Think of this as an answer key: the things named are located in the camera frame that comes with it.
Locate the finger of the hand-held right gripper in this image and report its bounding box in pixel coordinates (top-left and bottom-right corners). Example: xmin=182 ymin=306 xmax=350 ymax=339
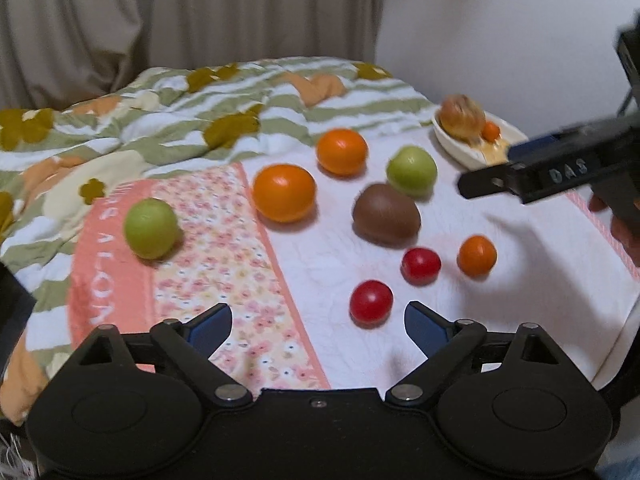
xmin=507 ymin=132 xmax=557 ymax=164
xmin=458 ymin=160 xmax=525 ymax=200

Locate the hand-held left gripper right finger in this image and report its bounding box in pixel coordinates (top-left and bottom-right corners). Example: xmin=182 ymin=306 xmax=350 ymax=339
xmin=385 ymin=301 xmax=566 ymax=406

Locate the red tomato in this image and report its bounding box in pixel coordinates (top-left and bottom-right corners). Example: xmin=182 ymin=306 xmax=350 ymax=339
xmin=401 ymin=247 xmax=442 ymax=285
xmin=349 ymin=280 xmax=394 ymax=326

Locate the brown round fruit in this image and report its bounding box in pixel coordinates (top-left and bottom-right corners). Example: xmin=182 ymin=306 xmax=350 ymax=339
xmin=440 ymin=94 xmax=487 ymax=142

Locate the brown kiwi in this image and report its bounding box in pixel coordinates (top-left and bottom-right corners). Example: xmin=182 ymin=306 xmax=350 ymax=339
xmin=352 ymin=183 xmax=422 ymax=247

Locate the green striped floral blanket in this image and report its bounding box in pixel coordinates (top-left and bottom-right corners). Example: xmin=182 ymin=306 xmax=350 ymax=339
xmin=0 ymin=57 xmax=441 ymax=426

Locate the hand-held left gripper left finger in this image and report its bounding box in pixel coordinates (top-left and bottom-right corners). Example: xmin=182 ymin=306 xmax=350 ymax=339
xmin=75 ymin=302 xmax=253 ymax=406

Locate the dark object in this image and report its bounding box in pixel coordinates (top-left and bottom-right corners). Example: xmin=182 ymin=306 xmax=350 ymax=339
xmin=0 ymin=265 xmax=37 ymax=332

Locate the small orange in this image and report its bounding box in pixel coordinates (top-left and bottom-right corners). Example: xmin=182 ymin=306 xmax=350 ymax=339
xmin=457 ymin=235 xmax=498 ymax=278

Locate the green apple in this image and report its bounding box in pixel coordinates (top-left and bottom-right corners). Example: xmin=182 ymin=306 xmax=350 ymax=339
xmin=386 ymin=145 xmax=437 ymax=198
xmin=123 ymin=198 xmax=181 ymax=261

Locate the white oval bowl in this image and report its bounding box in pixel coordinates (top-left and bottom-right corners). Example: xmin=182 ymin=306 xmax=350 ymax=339
xmin=432 ymin=110 xmax=530 ymax=171

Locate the beige curtain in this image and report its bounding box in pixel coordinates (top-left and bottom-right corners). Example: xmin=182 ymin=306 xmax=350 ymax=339
xmin=0 ymin=0 xmax=383 ymax=111

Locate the white pink floral towel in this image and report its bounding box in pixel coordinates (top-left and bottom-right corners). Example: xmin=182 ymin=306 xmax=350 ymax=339
xmin=65 ymin=115 xmax=640 ymax=391

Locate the person's right hand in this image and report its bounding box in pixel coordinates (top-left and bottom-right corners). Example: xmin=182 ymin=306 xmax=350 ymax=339
xmin=587 ymin=194 xmax=640 ymax=267

